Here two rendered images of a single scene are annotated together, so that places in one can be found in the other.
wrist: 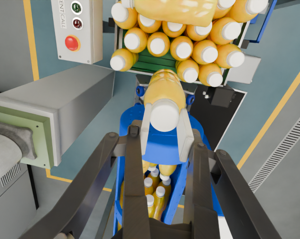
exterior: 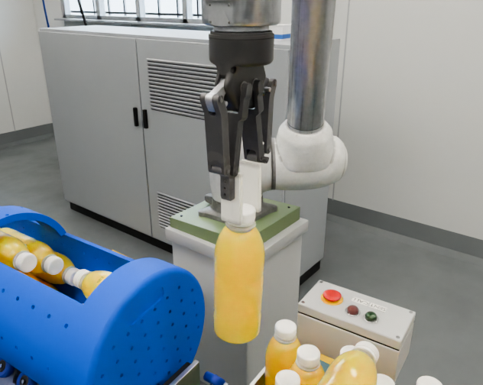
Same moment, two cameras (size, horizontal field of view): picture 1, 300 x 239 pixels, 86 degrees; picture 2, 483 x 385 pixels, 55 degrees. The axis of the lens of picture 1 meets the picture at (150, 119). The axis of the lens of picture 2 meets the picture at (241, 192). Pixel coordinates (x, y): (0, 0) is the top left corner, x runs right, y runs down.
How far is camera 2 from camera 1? 0.54 m
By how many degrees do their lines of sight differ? 54
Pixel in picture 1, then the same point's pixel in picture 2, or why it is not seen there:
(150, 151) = (148, 266)
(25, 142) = not seen: hidden behind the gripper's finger
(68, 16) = (363, 307)
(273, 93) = not seen: outside the picture
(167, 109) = (249, 211)
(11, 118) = (267, 222)
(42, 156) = (196, 220)
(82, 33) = (339, 311)
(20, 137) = not seen: hidden behind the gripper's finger
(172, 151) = (128, 286)
